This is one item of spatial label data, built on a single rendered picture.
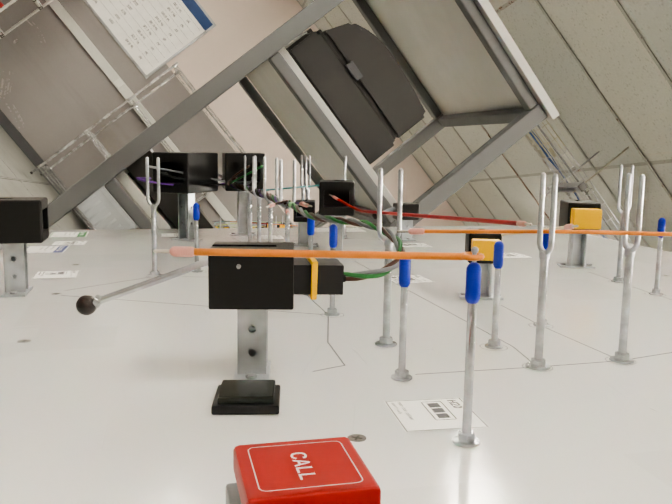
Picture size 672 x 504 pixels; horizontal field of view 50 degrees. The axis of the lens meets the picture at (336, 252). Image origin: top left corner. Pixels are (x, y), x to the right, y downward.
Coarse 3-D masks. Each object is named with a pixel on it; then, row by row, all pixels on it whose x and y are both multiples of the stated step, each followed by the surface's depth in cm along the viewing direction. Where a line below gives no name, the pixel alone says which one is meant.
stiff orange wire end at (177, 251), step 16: (176, 256) 38; (192, 256) 38; (256, 256) 38; (272, 256) 38; (288, 256) 38; (304, 256) 38; (320, 256) 38; (336, 256) 38; (352, 256) 38; (368, 256) 38; (384, 256) 38; (400, 256) 38; (416, 256) 38; (432, 256) 38; (448, 256) 38; (464, 256) 38; (480, 256) 37
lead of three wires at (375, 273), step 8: (392, 232) 57; (392, 240) 57; (400, 240) 55; (400, 248) 54; (392, 264) 52; (344, 272) 50; (352, 272) 51; (360, 272) 51; (368, 272) 51; (376, 272) 51; (384, 272) 51; (352, 280) 50
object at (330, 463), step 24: (240, 456) 29; (264, 456) 29; (288, 456) 29; (312, 456) 29; (336, 456) 29; (240, 480) 28; (264, 480) 27; (288, 480) 27; (312, 480) 27; (336, 480) 27; (360, 480) 27
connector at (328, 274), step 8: (296, 264) 49; (304, 264) 49; (320, 264) 49; (328, 264) 49; (336, 264) 49; (296, 272) 48; (304, 272) 48; (320, 272) 49; (328, 272) 49; (336, 272) 49; (296, 280) 48; (304, 280) 49; (320, 280) 49; (328, 280) 49; (336, 280) 49; (344, 280) 49; (296, 288) 49; (304, 288) 49; (320, 288) 49; (328, 288) 49; (336, 288) 49
